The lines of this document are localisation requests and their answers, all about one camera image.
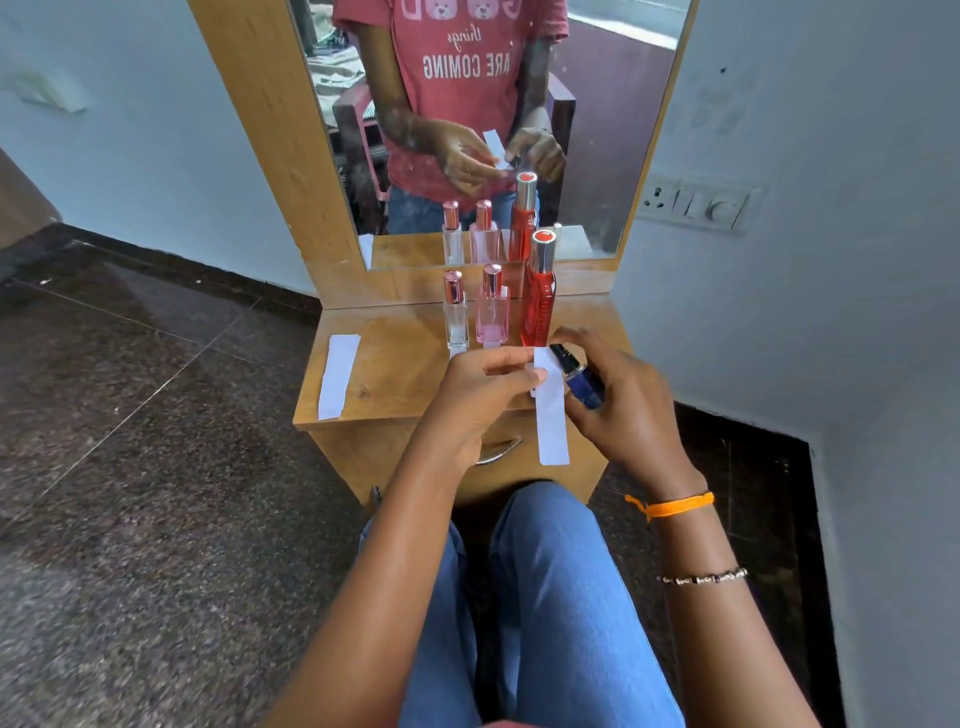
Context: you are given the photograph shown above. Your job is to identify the wooden dressing table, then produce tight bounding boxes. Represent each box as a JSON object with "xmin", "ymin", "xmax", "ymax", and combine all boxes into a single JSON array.
[{"xmin": 186, "ymin": 0, "xmax": 703, "ymax": 520}]

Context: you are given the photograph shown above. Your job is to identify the dressing table mirror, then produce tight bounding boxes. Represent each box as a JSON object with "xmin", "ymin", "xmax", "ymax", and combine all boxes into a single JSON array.
[{"xmin": 288, "ymin": 0, "xmax": 692, "ymax": 272}]

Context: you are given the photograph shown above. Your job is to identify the person's right hand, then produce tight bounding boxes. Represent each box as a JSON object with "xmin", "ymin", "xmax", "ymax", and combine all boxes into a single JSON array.
[{"xmin": 550, "ymin": 325, "xmax": 708, "ymax": 502}]

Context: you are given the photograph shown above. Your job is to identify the orange thread bracelet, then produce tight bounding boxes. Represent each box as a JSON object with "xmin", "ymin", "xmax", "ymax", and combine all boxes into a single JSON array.
[{"xmin": 624, "ymin": 491, "xmax": 716, "ymax": 524}]

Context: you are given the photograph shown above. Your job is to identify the blue jeans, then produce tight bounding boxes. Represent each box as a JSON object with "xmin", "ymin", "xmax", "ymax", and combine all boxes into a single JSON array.
[{"xmin": 358, "ymin": 480, "xmax": 688, "ymax": 728}]

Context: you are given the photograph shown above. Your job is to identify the blue perfume bottle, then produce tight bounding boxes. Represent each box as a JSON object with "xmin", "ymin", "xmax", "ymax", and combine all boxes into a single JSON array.
[{"xmin": 549, "ymin": 342, "xmax": 606, "ymax": 411}]

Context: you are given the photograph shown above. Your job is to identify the person's left forearm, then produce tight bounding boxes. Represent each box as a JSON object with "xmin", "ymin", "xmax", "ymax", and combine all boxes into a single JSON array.
[{"xmin": 261, "ymin": 441, "xmax": 481, "ymax": 728}]

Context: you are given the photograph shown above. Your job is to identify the white wall switch board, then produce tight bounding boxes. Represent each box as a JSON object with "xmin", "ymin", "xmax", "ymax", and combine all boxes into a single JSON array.
[{"xmin": 636, "ymin": 173, "xmax": 764, "ymax": 236}]

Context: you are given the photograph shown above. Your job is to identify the person's right forearm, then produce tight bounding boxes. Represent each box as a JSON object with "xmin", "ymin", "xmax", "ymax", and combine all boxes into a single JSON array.
[{"xmin": 628, "ymin": 480, "xmax": 822, "ymax": 728}]

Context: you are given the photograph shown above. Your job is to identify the metal drawer handle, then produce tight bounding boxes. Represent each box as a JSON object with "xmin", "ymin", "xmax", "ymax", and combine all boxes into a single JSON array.
[{"xmin": 474, "ymin": 436, "xmax": 525, "ymax": 468}]

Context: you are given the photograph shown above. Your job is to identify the beaded metal bracelet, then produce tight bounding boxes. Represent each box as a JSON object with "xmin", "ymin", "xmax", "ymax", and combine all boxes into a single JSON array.
[{"xmin": 657, "ymin": 567, "xmax": 750, "ymax": 587}]

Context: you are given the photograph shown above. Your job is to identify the pink perfume bottle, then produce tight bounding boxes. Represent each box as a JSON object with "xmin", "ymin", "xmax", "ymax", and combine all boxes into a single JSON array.
[{"xmin": 474, "ymin": 263, "xmax": 512, "ymax": 351}]

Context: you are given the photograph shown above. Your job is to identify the clear perfume bottle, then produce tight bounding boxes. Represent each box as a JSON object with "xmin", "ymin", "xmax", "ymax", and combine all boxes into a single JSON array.
[{"xmin": 442, "ymin": 270, "xmax": 471, "ymax": 356}]

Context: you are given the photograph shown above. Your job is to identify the person's left hand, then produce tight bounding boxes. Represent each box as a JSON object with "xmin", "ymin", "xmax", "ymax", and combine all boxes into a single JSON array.
[{"xmin": 414, "ymin": 345, "xmax": 550, "ymax": 480}]

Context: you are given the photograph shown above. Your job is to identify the tall red perfume bottle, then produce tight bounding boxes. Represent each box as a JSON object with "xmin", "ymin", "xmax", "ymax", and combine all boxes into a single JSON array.
[{"xmin": 519, "ymin": 228, "xmax": 558, "ymax": 348}]

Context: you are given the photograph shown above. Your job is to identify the white paper strip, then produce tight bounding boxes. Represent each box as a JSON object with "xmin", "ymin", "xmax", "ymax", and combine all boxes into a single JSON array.
[
  {"xmin": 316, "ymin": 333, "xmax": 363, "ymax": 422},
  {"xmin": 531, "ymin": 346, "xmax": 571, "ymax": 467}
]

